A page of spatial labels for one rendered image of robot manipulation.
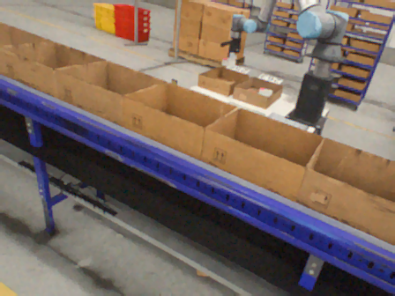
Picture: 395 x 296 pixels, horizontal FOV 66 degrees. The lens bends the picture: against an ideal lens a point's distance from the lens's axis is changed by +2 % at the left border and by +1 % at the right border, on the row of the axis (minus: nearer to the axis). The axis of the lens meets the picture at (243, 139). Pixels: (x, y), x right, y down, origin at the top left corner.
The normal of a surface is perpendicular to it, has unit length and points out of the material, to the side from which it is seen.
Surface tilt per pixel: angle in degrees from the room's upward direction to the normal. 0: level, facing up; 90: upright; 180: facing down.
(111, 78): 90
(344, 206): 91
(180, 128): 90
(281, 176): 90
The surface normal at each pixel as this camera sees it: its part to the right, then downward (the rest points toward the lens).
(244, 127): -0.41, 0.36
